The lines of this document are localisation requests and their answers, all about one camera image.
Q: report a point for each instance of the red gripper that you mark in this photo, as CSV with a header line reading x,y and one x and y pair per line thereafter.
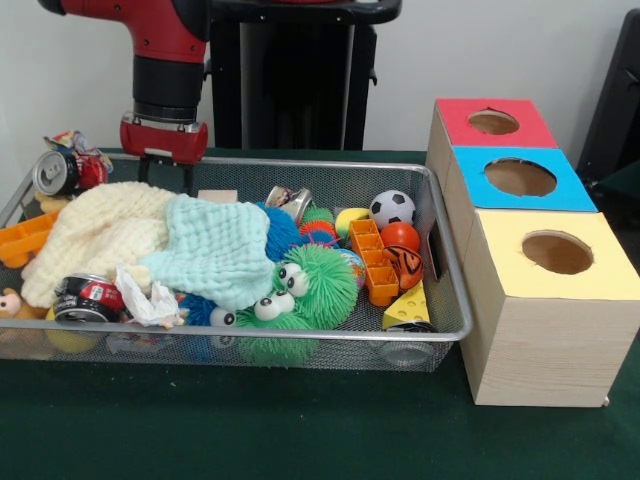
x,y
163,140

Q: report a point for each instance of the mint green muslin cloth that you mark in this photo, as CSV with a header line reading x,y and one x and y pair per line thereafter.
x,y
215,250

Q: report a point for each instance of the cream muslin cloth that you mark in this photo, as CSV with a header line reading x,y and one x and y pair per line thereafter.
x,y
90,235

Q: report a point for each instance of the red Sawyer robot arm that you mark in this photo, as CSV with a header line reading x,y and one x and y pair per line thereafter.
x,y
165,50

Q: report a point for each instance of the shallow clear mesh bin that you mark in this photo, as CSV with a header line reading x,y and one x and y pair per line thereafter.
x,y
452,290

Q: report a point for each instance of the wooden box with three holes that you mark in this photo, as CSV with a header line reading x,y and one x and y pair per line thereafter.
x,y
540,350

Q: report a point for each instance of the small wooden cube block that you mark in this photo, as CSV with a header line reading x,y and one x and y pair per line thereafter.
x,y
218,196

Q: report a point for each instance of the red and black soda can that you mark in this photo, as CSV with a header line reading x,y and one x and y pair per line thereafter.
x,y
95,297

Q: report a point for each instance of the large green spiky ball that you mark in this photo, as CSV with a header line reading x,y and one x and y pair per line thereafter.
x,y
325,275

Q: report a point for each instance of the small green spiky ball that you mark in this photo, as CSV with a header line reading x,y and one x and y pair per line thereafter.
x,y
268,340

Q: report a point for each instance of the orange toy block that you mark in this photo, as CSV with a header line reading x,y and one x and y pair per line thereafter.
x,y
375,260

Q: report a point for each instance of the small soccer ball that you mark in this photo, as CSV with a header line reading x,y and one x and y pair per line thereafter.
x,y
393,209

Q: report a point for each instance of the small red ball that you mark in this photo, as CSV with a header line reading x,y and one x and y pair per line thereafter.
x,y
402,236

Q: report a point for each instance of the yellow cheese wedge toy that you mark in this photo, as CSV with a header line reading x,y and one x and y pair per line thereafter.
x,y
408,308

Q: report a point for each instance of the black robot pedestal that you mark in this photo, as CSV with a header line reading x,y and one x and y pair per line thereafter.
x,y
300,90

